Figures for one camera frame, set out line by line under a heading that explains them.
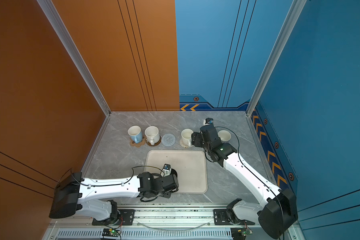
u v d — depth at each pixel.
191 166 0.92
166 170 0.71
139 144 1.01
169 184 0.57
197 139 0.70
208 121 0.69
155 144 0.97
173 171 0.79
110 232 0.71
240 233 0.70
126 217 0.74
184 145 0.99
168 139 1.03
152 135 1.00
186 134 0.98
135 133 0.95
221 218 0.72
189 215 0.76
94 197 0.44
